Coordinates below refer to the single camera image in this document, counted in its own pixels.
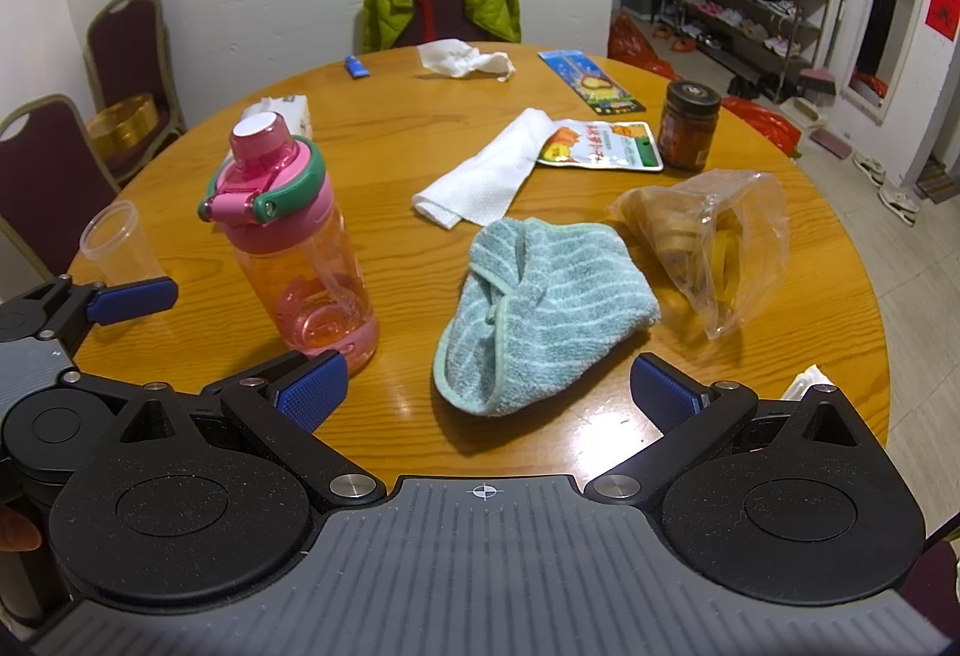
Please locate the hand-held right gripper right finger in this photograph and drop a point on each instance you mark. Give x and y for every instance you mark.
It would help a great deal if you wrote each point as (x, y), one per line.
(664, 394)

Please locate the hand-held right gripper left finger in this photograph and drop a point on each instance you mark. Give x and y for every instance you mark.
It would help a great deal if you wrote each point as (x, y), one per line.
(311, 394)

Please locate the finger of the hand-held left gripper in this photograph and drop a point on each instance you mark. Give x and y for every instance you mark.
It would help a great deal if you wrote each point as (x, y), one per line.
(131, 301)

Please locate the pink water bottle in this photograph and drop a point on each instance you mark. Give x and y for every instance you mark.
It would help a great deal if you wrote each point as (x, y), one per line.
(300, 266)

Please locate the teal striped towel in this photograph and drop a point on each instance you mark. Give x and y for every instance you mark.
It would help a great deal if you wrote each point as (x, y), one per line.
(540, 304)

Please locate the person's left hand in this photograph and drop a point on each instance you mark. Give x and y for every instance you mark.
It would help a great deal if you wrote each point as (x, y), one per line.
(15, 528)

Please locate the clear plastic cup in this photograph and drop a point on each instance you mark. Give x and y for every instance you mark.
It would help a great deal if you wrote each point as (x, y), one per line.
(120, 251)

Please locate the small white packet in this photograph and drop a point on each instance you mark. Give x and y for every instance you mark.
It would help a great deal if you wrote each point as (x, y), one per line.
(804, 385)

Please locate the maroon gold-framed chair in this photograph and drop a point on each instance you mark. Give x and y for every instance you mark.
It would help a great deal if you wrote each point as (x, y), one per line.
(45, 176)
(124, 49)

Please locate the clear plastic bag of food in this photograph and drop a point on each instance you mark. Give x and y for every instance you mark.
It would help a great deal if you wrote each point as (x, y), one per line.
(712, 236)

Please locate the gold metal basin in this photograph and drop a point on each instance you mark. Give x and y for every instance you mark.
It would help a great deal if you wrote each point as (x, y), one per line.
(124, 124)

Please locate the white tissue pack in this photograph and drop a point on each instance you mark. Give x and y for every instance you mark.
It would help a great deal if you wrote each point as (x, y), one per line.
(289, 109)

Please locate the white orange snack packet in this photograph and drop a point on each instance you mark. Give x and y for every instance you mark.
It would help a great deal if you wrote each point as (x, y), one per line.
(600, 146)

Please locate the brown glass jar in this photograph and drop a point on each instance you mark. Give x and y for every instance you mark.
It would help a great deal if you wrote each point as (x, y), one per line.
(688, 131)

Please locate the folded white paper towel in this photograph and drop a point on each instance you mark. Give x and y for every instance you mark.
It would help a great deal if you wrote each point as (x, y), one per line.
(487, 176)

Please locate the red plastic bag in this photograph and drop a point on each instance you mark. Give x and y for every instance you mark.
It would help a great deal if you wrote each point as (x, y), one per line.
(765, 124)
(634, 45)

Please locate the white sandal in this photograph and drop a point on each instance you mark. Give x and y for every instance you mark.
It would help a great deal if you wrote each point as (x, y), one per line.
(868, 169)
(898, 205)

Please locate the blue printed booklet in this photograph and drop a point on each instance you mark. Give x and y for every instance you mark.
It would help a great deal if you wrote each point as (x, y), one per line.
(592, 80)

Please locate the blue lighter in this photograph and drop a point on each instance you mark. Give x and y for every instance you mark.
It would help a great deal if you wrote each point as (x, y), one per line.
(357, 66)

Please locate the red dustpan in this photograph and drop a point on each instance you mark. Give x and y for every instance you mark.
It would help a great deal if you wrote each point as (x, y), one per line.
(817, 80)

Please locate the crumpled white tissue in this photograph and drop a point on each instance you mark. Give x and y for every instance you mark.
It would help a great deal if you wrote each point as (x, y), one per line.
(457, 58)

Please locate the maroon chair with jacket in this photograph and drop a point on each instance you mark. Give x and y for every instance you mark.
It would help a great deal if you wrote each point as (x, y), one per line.
(442, 19)

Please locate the metal shoe rack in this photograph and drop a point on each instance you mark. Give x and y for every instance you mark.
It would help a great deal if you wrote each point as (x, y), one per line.
(750, 4)

